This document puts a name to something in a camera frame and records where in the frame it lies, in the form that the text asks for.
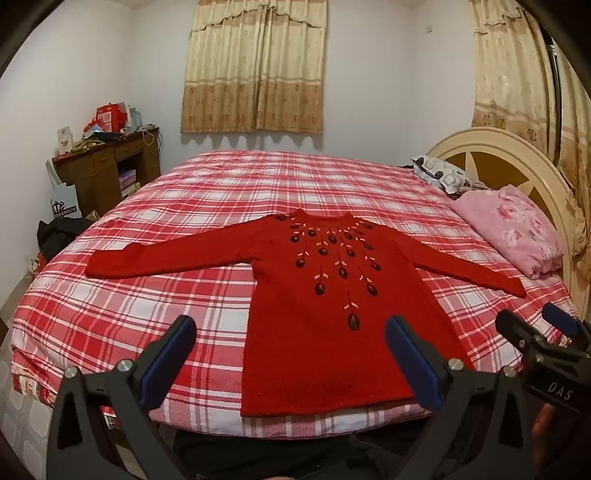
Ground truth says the long beige curtain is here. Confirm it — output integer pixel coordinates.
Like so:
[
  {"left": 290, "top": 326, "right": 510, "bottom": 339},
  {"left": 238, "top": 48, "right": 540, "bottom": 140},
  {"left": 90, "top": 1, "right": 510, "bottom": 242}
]
[{"left": 468, "top": 0, "right": 591, "bottom": 273}]

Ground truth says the beige window curtain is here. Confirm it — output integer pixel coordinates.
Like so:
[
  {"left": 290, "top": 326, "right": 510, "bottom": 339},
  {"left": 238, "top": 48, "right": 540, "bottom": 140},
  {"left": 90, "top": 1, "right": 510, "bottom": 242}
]
[{"left": 180, "top": 0, "right": 328, "bottom": 136}]

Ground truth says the cream wooden headboard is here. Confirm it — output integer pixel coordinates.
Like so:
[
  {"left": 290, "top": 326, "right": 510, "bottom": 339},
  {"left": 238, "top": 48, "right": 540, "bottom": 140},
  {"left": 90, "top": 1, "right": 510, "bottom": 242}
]
[{"left": 425, "top": 128, "right": 587, "bottom": 319}]

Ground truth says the person's right hand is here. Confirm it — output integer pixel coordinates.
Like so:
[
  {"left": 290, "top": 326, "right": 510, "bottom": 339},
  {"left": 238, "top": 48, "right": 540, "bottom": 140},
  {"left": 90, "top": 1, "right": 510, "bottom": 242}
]
[{"left": 531, "top": 404, "right": 563, "bottom": 464}]

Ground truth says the red knitted sweater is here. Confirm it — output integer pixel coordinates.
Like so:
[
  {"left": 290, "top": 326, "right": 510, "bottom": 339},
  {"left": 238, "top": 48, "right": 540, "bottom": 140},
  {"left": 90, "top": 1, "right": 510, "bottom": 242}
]
[{"left": 85, "top": 209, "right": 528, "bottom": 418}]

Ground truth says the black clothes pile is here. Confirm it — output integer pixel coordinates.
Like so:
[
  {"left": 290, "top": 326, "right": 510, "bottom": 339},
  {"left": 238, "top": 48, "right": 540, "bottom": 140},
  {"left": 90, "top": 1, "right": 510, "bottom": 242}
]
[{"left": 37, "top": 217, "right": 93, "bottom": 264}]

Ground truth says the pink floral pillow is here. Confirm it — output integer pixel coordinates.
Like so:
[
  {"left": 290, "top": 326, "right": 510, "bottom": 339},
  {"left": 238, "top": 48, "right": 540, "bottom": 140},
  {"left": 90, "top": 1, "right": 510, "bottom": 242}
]
[{"left": 450, "top": 185, "right": 565, "bottom": 280}]

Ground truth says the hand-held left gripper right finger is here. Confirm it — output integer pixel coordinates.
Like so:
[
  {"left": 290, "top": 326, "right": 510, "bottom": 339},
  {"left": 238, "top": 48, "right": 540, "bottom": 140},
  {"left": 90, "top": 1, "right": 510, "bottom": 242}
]
[{"left": 385, "top": 316, "right": 536, "bottom": 480}]

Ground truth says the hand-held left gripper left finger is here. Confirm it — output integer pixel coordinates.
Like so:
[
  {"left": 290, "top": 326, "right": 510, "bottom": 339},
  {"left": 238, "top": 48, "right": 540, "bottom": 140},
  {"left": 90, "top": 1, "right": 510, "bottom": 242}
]
[{"left": 46, "top": 315, "right": 197, "bottom": 480}]

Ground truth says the bed with red plaid sheet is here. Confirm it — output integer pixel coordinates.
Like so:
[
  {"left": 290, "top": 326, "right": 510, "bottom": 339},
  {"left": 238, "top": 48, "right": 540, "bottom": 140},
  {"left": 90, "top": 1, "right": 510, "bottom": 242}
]
[{"left": 9, "top": 150, "right": 578, "bottom": 439}]

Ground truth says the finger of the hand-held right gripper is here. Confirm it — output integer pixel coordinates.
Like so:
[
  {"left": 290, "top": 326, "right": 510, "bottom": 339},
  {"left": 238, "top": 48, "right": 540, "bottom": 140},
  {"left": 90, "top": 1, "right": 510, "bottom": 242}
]
[
  {"left": 496, "top": 309, "right": 552, "bottom": 358},
  {"left": 542, "top": 303, "right": 580, "bottom": 337}
]

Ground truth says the red gift box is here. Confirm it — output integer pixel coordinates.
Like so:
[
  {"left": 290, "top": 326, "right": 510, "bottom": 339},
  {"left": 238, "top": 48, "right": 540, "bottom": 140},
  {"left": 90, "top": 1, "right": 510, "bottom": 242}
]
[{"left": 96, "top": 102, "right": 131, "bottom": 132}]

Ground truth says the white grey patterned pillow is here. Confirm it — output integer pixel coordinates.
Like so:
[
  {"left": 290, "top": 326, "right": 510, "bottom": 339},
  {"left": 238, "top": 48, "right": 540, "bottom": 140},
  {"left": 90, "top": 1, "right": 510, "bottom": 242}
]
[{"left": 412, "top": 156, "right": 488, "bottom": 200}]

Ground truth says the white paper bag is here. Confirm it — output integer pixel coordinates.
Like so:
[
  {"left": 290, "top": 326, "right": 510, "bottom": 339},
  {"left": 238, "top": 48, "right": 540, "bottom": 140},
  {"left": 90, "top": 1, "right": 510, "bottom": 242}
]
[{"left": 46, "top": 159, "right": 83, "bottom": 221}]

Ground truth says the brown wooden desk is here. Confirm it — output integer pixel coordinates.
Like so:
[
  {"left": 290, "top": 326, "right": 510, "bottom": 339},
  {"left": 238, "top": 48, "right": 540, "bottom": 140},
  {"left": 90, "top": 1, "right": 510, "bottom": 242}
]
[{"left": 52, "top": 127, "right": 161, "bottom": 217}]

